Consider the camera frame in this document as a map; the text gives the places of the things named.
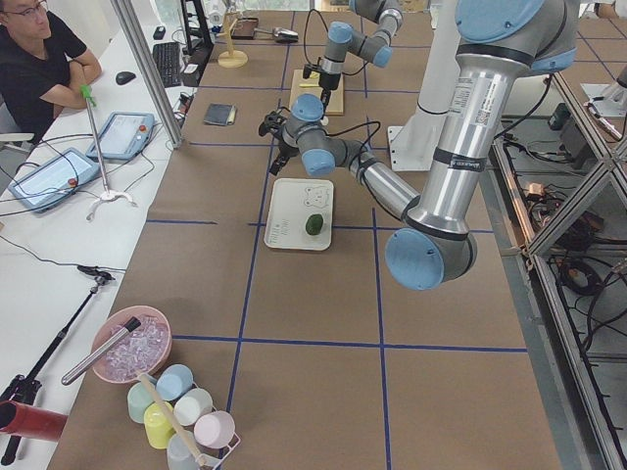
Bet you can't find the green cup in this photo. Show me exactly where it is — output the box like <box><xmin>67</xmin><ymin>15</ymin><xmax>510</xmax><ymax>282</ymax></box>
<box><xmin>126</xmin><ymin>382</ymin><xmax>154</xmax><ymax>424</ymax></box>

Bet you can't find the red cylinder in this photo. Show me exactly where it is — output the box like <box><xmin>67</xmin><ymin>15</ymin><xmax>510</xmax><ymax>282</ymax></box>
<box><xmin>1</xmin><ymin>400</ymin><xmax>68</xmax><ymax>442</ymax></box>

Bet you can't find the dark wooden tray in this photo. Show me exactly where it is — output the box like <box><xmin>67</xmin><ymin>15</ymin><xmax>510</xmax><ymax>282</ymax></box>
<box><xmin>230</xmin><ymin>18</ymin><xmax>259</xmax><ymax>40</ymax></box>

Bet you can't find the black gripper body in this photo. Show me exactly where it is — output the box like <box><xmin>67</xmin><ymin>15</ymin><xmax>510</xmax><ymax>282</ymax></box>
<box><xmin>318</xmin><ymin>70</ymin><xmax>342</xmax><ymax>91</ymax></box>
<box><xmin>276</xmin><ymin>142</ymin><xmax>297</xmax><ymax>163</ymax></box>

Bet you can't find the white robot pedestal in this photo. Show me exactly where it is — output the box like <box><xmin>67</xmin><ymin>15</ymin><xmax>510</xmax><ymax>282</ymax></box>
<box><xmin>388</xmin><ymin>0</ymin><xmax>460</xmax><ymax>171</ymax></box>

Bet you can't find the grey folded cloth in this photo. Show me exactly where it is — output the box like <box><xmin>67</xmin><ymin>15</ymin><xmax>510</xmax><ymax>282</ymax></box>
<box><xmin>203</xmin><ymin>103</ymin><xmax>235</xmax><ymax>126</ymax></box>

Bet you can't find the metal scoop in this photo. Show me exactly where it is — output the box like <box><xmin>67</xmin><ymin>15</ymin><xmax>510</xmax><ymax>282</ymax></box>
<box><xmin>255</xmin><ymin>27</ymin><xmax>299</xmax><ymax>43</ymax></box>

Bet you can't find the pink bowl of ice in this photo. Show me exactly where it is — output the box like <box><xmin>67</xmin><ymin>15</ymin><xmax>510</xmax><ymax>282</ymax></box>
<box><xmin>92</xmin><ymin>305</ymin><xmax>172</xmax><ymax>384</ymax></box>

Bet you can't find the bamboo cutting board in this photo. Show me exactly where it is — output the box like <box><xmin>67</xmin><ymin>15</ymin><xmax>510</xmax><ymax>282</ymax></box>
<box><xmin>288</xmin><ymin>69</ymin><xmax>345</xmax><ymax>117</ymax></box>

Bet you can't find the blue cup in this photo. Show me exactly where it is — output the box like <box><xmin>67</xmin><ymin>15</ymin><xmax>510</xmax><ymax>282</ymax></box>
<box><xmin>156</xmin><ymin>363</ymin><xmax>194</xmax><ymax>401</ymax></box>

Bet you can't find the yellow sponge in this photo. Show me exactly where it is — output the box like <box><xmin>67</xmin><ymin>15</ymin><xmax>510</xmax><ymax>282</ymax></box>
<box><xmin>227</xmin><ymin>107</ymin><xmax>237</xmax><ymax>125</ymax></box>

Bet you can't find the grey cup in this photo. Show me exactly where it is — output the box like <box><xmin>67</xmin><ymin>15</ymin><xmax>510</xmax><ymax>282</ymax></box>
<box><xmin>167</xmin><ymin>434</ymin><xmax>198</xmax><ymax>470</ymax></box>

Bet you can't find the white wire cup rack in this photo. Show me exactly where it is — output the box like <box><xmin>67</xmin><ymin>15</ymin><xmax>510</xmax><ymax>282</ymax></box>
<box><xmin>211</xmin><ymin>408</ymin><xmax>236</xmax><ymax>455</ymax></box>

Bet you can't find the black keyboard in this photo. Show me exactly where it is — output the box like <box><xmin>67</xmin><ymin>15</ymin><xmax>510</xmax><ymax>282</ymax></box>
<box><xmin>152</xmin><ymin>41</ymin><xmax>181</xmax><ymax>88</ymax></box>

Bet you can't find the white bear tray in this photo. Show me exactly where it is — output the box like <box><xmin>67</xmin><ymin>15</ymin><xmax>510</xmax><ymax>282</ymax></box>
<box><xmin>265</xmin><ymin>178</ymin><xmax>334</xmax><ymax>251</ymax></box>

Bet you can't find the black tripod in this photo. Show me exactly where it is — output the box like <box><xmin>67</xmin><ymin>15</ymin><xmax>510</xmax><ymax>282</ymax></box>
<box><xmin>0</xmin><ymin>264</ymin><xmax>117</xmax><ymax>464</ymax></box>

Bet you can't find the aluminium frame post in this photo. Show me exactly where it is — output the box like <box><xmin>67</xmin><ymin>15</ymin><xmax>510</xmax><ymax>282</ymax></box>
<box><xmin>110</xmin><ymin>0</ymin><xmax>183</xmax><ymax>149</ymax></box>

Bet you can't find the black computer mouse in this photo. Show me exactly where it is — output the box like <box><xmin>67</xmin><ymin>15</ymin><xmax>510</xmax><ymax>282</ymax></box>
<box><xmin>115</xmin><ymin>70</ymin><xmax>136</xmax><ymax>86</ymax></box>

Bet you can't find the pink cup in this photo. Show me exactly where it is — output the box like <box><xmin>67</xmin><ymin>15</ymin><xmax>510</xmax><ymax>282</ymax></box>
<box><xmin>193</xmin><ymin>410</ymin><xmax>235</xmax><ymax>448</ymax></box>

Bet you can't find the yellow cup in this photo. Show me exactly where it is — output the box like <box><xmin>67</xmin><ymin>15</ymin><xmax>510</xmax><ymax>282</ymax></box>
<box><xmin>143</xmin><ymin>402</ymin><xmax>175</xmax><ymax>449</ymax></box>

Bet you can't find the wooden mug stand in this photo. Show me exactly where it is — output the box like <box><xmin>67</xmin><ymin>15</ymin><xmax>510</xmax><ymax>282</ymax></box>
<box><xmin>217</xmin><ymin>12</ymin><xmax>248</xmax><ymax>69</ymax></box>

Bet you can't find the man in black shirt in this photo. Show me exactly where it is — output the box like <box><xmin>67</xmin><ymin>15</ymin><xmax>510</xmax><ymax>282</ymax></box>
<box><xmin>1</xmin><ymin>1</ymin><xmax>102</xmax><ymax>144</ymax></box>

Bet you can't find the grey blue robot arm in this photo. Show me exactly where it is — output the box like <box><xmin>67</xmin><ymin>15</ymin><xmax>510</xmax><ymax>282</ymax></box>
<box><xmin>318</xmin><ymin>0</ymin><xmax>403</xmax><ymax>108</ymax></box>
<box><xmin>259</xmin><ymin>1</ymin><xmax>579</xmax><ymax>290</ymax></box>

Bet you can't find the dark green avocado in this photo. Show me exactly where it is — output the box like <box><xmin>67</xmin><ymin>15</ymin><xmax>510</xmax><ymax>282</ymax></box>
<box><xmin>305</xmin><ymin>213</ymin><xmax>324</xmax><ymax>236</ymax></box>

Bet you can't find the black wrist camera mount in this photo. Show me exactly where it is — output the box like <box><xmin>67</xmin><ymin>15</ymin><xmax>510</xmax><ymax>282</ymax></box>
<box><xmin>258</xmin><ymin>111</ymin><xmax>287</xmax><ymax>138</ymax></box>

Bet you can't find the steel cylinder tool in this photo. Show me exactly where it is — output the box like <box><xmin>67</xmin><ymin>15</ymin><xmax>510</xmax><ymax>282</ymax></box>
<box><xmin>61</xmin><ymin>316</ymin><xmax>141</xmax><ymax>386</ymax></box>

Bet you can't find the teach pendant tablet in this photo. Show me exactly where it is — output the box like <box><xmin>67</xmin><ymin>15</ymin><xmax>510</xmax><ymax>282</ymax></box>
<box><xmin>9</xmin><ymin>148</ymin><xmax>99</xmax><ymax>212</ymax></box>
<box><xmin>98</xmin><ymin>112</ymin><xmax>156</xmax><ymax>162</ymax></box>

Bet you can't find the white cup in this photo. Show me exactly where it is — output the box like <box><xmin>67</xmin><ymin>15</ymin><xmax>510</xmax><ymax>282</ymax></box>
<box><xmin>173</xmin><ymin>388</ymin><xmax>214</xmax><ymax>426</ymax></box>

